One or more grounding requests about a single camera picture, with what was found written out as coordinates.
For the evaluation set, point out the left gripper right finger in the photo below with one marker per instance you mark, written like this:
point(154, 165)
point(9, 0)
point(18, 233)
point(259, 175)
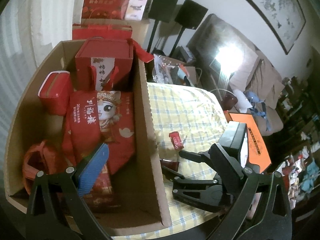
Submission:
point(261, 209)

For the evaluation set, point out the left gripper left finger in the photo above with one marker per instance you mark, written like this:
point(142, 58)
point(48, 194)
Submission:
point(56, 208)

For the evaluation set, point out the red patterned packet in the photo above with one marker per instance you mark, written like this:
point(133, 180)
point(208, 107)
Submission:
point(101, 198)

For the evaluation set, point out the shiny red round bag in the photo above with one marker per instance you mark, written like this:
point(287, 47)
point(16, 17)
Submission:
point(44, 157)

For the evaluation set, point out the small red candy packet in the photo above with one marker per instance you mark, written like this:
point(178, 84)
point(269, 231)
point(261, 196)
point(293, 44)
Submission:
point(176, 140)

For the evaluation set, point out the red fabric tote bag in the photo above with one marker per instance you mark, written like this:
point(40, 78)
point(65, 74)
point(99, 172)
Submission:
point(100, 116)

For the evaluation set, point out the red rectangular tin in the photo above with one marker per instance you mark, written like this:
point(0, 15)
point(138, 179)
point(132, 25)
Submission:
point(55, 92)

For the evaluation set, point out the red gift box with straps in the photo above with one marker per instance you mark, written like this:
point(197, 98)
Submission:
point(105, 64)

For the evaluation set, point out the orange flat box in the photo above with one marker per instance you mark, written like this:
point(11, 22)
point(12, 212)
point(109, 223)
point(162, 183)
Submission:
point(257, 151)

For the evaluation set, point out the large cardboard box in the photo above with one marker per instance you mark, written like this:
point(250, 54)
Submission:
point(32, 124)

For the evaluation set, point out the yellow plaid bed sheet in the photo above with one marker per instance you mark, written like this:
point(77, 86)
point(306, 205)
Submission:
point(187, 129)

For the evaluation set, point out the beige sofa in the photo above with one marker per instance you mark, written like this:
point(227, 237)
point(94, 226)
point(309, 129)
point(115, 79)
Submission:
point(231, 65)

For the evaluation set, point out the clear plastic packaged item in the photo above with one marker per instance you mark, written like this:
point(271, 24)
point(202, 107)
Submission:
point(171, 71)

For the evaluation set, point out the red collection paper bag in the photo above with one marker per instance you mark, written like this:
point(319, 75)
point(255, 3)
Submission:
point(107, 31)

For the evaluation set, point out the right black speaker on stand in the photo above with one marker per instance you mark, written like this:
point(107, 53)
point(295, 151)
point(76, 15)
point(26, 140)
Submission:
point(189, 16)

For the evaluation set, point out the white curtain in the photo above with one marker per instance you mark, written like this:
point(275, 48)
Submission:
point(30, 29)

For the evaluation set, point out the white pink pouch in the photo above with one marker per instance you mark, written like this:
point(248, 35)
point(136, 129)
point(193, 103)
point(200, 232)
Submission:
point(135, 10)

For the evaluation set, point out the framed ink painting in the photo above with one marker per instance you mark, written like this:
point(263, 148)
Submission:
point(285, 18)

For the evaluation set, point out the red floral gift bag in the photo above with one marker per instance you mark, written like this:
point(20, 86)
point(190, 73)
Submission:
point(107, 9)

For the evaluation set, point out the blue strap item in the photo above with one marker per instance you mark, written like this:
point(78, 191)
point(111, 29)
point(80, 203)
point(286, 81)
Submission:
point(258, 107)

